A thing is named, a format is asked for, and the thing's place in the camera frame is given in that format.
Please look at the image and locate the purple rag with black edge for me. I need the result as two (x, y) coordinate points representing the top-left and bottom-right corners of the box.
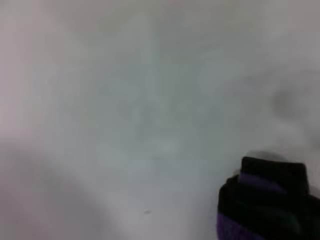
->
(215, 156), (320, 240)

